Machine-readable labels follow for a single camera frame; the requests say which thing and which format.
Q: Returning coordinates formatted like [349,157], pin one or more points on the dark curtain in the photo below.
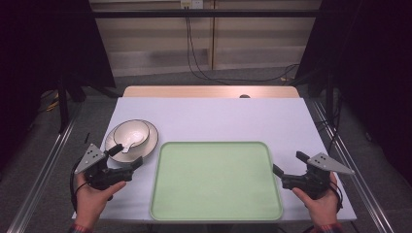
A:
[372,64]
[42,48]

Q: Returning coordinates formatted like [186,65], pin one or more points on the white ceramic spoon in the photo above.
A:
[127,148]

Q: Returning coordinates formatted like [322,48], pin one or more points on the white bowl with dark rim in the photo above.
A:
[129,131]

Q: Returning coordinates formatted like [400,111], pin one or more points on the white wall socket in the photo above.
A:
[192,3]

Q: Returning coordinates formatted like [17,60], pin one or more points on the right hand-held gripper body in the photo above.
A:
[312,183]

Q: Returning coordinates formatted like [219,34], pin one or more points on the black horizontal crossbar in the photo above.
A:
[207,13]

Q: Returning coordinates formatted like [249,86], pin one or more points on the wooden table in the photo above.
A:
[194,91]

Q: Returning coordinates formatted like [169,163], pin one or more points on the aluminium floor rail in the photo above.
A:
[42,181]
[366,194]

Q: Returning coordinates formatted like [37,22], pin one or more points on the person's right hand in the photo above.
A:
[322,208]

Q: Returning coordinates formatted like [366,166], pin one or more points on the person's left hand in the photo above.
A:
[90,204]

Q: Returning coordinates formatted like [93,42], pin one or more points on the light green tray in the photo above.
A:
[213,181]

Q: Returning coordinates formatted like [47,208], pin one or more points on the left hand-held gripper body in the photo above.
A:
[97,176]

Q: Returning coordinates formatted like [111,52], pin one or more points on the white plate with dark rim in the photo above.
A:
[152,142]

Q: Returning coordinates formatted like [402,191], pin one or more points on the small black stick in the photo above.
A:
[86,138]

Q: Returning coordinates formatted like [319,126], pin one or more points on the white table cover board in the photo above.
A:
[226,119]

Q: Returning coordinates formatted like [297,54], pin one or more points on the black metal stand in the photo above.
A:
[329,97]
[63,106]

